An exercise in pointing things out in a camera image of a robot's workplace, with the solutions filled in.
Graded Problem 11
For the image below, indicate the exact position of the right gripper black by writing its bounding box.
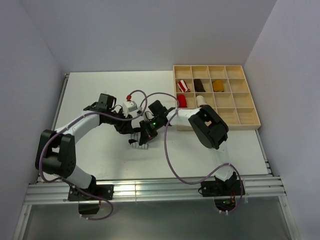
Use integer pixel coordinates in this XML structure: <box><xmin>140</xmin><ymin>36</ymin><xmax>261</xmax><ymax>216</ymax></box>
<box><xmin>140</xmin><ymin>116</ymin><xmax>163</xmax><ymax>146</ymax></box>

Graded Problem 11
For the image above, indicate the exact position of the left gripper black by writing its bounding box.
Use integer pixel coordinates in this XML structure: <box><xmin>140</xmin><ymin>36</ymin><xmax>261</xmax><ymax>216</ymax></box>
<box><xmin>104</xmin><ymin>108</ymin><xmax>134</xmax><ymax>135</ymax></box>

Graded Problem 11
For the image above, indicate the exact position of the white black striped sock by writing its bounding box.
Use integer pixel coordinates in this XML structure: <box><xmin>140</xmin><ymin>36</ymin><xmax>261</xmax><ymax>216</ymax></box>
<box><xmin>128</xmin><ymin>132</ymin><xmax>149</xmax><ymax>150</ymax></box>

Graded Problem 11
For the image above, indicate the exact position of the beige brown striped sock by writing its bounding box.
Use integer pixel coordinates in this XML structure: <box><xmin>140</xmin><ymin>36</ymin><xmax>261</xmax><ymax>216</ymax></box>
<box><xmin>196</xmin><ymin>95</ymin><xmax>207</xmax><ymax>108</ymax></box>

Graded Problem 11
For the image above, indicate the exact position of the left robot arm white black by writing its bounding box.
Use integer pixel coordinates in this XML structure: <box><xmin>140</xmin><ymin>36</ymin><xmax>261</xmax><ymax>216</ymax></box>
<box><xmin>35</xmin><ymin>93</ymin><xmax>138</xmax><ymax>200</ymax></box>

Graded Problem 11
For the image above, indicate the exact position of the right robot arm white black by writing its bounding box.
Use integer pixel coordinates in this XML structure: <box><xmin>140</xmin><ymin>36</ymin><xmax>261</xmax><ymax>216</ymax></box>
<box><xmin>137</xmin><ymin>100</ymin><xmax>238</xmax><ymax>195</ymax></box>

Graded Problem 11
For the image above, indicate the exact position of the red white striped rolled sock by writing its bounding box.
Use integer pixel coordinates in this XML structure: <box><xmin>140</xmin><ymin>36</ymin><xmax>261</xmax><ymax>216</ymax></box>
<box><xmin>177</xmin><ymin>79</ymin><xmax>191</xmax><ymax>93</ymax></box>

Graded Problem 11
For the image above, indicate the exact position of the dark brown rolled sock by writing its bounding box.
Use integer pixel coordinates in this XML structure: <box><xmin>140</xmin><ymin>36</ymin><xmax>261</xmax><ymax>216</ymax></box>
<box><xmin>193</xmin><ymin>78</ymin><xmax>206</xmax><ymax>93</ymax></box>

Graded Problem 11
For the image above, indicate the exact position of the mustard yellow rolled sock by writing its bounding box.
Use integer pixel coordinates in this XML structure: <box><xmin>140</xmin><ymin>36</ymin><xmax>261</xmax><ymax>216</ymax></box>
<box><xmin>212</xmin><ymin>79</ymin><xmax>225</xmax><ymax>92</ymax></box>

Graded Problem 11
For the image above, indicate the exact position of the wooden compartment tray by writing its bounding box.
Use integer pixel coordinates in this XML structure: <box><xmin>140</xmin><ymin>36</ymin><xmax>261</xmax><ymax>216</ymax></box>
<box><xmin>173</xmin><ymin>65</ymin><xmax>261</xmax><ymax>130</ymax></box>

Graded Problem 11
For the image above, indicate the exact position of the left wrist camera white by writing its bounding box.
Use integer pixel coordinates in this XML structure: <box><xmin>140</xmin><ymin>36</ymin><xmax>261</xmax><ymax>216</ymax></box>
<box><xmin>122</xmin><ymin>100</ymin><xmax>138</xmax><ymax>117</ymax></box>

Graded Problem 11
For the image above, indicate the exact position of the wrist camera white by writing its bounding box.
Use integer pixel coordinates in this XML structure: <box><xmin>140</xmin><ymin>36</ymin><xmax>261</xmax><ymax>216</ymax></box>
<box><xmin>122</xmin><ymin>100</ymin><xmax>138</xmax><ymax>117</ymax></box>
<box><xmin>136</xmin><ymin>106</ymin><xmax>145</xmax><ymax>116</ymax></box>

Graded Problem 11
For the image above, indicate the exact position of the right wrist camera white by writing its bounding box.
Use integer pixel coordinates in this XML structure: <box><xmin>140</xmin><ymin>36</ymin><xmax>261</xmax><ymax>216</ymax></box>
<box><xmin>136</xmin><ymin>106</ymin><xmax>145</xmax><ymax>116</ymax></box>

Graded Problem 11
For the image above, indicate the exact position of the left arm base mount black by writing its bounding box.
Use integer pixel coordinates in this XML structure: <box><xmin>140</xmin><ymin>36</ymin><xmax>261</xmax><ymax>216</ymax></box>
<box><xmin>67</xmin><ymin>184</ymin><xmax>114</xmax><ymax>216</ymax></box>

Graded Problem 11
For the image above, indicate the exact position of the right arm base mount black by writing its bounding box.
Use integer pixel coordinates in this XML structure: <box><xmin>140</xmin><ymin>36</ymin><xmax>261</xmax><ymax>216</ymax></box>
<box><xmin>198</xmin><ymin>177</ymin><xmax>246</xmax><ymax>215</ymax></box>

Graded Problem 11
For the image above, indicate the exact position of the aluminium rail frame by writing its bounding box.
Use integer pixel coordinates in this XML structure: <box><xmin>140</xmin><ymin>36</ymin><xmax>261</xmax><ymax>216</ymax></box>
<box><xmin>13</xmin><ymin>71</ymin><xmax>301</xmax><ymax>240</ymax></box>

